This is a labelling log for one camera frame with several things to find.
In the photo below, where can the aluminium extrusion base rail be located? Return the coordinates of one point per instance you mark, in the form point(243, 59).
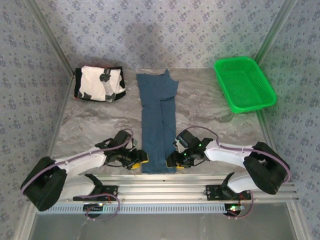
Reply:
point(162, 187)

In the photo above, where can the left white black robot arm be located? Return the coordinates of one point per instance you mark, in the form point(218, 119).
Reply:
point(82, 160)

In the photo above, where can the aluminium frame post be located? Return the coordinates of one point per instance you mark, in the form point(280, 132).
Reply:
point(276, 27)
point(51, 37)

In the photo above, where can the blue t-shirt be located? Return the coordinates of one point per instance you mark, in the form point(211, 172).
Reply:
point(155, 125)

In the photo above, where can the aluminium table side rail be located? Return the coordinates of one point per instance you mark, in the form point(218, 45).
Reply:
point(57, 127)
point(265, 127)

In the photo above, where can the green plastic basket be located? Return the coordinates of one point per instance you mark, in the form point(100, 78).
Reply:
point(243, 85)

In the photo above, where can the folded black white t-shirt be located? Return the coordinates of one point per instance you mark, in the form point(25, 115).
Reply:
point(95, 82)

